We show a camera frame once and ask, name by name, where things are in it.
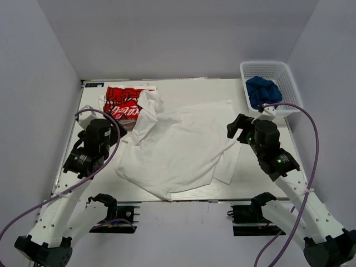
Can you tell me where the red printed shirt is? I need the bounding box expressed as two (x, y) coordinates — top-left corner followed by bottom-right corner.
(99, 86), (157, 131)

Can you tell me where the white plastic basket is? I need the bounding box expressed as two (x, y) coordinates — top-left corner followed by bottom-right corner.
(240, 61), (303, 117)

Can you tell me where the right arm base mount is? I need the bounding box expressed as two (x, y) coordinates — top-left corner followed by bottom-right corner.
(227, 205), (280, 236)

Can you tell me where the blue crumpled shirt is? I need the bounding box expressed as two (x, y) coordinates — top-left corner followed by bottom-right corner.
(245, 76), (283, 110)

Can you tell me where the white t shirt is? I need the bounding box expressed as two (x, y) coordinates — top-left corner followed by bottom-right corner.
(113, 90), (240, 201)

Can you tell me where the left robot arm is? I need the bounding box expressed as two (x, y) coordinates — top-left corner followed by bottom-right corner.
(14, 118), (127, 266)

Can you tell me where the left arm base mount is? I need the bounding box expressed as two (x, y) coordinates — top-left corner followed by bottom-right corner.
(90, 202), (140, 234)

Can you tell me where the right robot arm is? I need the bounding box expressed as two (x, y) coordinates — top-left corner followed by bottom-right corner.
(227, 114), (355, 266)

